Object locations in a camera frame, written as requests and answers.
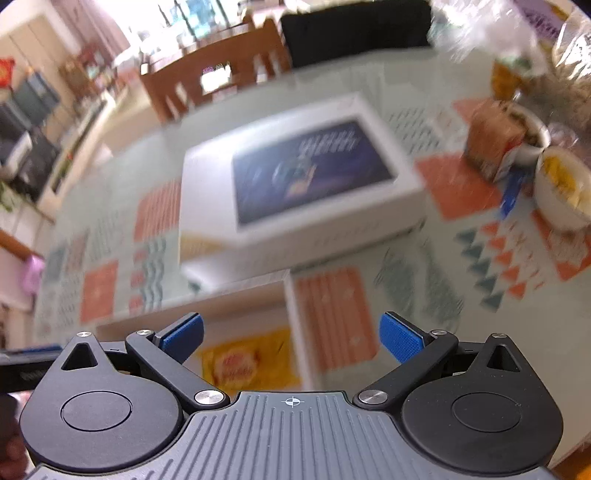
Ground white tv cabinet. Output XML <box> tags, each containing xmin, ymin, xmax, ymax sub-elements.
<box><xmin>0</xmin><ymin>87</ymin><xmax>130</xmax><ymax>222</ymax></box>

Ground clear crumpled plastic bag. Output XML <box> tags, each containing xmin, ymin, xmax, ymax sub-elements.
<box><xmin>428</xmin><ymin>1</ymin><xmax>544</xmax><ymax>62</ymax></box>

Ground brown drink carton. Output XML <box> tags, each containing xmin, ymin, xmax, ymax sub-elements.
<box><xmin>464</xmin><ymin>100</ymin><xmax>526</xmax><ymax>182</ymax></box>

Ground red wall ornament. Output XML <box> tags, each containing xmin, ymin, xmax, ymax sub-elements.
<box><xmin>0</xmin><ymin>57</ymin><xmax>16</xmax><ymax>90</ymax></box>

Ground patterned plastic tablecloth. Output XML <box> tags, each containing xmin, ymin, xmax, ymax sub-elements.
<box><xmin>33</xmin><ymin>49</ymin><xmax>590</xmax><ymax>414</ymax></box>

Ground white open box tray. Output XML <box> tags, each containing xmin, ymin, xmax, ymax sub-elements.
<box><xmin>94</xmin><ymin>270</ymin><xmax>322</xmax><ymax>391</ymax></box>

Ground yellow bread packet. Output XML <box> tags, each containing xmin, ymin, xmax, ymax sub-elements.
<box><xmin>198</xmin><ymin>328</ymin><xmax>300</xmax><ymax>394</ymax></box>

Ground black chair cover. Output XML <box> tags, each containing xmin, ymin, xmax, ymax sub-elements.
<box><xmin>280</xmin><ymin>1</ymin><xmax>432</xmax><ymax>69</ymax></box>

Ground white bowl yellow food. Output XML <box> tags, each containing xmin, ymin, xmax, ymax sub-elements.
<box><xmin>534</xmin><ymin>146</ymin><xmax>590</xmax><ymax>232</ymax></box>

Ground white tablet box lid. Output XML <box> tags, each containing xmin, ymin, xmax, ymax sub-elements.
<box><xmin>178</xmin><ymin>93</ymin><xmax>426</xmax><ymax>285</ymax></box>

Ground flat screen television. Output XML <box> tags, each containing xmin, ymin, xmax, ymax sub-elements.
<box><xmin>12</xmin><ymin>72</ymin><xmax>61</xmax><ymax>126</ymax></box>

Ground wooden dining chair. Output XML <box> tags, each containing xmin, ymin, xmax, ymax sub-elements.
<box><xmin>140</xmin><ymin>18</ymin><xmax>291</xmax><ymax>123</ymax></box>

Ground blue plastic clip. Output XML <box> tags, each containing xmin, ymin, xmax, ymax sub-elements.
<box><xmin>500</xmin><ymin>169</ymin><xmax>527</xmax><ymax>219</ymax></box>

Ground purple plastic stool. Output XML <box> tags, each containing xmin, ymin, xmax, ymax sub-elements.
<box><xmin>20</xmin><ymin>255</ymin><xmax>45</xmax><ymax>295</ymax></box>

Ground clear bag red seal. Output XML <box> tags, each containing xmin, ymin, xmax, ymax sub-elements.
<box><xmin>528</xmin><ymin>6</ymin><xmax>590</xmax><ymax>137</ymax></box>

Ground white bowl dark food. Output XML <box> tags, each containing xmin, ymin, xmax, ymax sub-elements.
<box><xmin>504</xmin><ymin>102</ymin><xmax>551</xmax><ymax>167</ymax></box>

